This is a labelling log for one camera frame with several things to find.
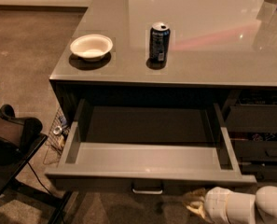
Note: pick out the black office chair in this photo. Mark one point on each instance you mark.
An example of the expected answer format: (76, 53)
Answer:
(20, 139)

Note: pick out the dark side shelf unit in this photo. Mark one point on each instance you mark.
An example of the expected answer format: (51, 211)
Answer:
(251, 119)

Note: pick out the grey drawer cabinet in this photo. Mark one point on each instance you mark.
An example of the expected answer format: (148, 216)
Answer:
(213, 43)

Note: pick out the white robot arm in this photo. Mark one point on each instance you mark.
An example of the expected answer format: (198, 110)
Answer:
(225, 206)

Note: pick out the wire mesh waste basket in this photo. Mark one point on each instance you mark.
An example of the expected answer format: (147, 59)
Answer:
(57, 136)

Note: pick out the silver drawer handle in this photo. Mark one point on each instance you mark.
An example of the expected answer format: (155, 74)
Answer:
(147, 188)

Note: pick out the white paper bowl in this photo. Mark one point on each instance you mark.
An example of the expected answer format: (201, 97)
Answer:
(91, 47)

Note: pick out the dark blue soda can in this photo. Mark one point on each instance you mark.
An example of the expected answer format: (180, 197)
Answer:
(159, 42)

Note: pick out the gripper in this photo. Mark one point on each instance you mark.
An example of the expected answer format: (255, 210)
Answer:
(214, 202)

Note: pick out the grey top drawer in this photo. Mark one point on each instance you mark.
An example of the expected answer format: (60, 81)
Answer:
(110, 147)

